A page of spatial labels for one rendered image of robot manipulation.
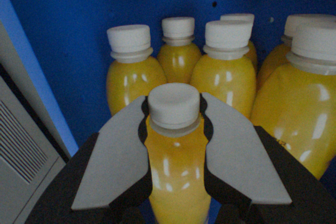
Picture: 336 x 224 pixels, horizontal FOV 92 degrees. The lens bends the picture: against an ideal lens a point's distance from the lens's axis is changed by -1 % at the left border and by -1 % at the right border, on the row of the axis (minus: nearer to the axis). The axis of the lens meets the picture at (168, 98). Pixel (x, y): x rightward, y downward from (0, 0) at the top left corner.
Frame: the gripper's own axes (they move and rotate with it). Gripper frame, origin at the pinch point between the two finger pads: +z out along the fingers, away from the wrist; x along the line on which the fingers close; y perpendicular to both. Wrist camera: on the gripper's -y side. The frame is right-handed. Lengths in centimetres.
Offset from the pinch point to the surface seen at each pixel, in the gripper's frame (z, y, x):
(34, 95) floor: 112, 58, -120
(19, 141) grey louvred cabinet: 81, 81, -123
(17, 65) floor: 112, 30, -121
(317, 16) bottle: 6.3, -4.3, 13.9
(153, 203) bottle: -2.5, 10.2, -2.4
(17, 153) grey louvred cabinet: 74, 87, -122
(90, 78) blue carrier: 4.1, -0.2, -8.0
